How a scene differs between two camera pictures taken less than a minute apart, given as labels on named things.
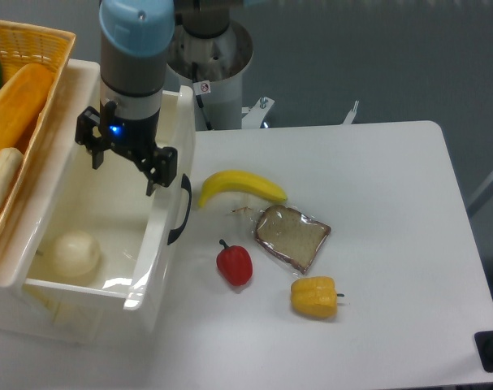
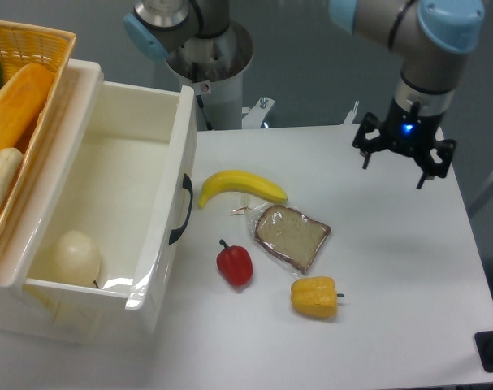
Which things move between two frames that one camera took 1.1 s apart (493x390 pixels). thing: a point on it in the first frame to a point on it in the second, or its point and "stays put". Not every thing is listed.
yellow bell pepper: (314, 296) stays put
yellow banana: (240, 182) stays put
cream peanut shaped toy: (4, 171) stays put
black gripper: (137, 137) to (408, 133)
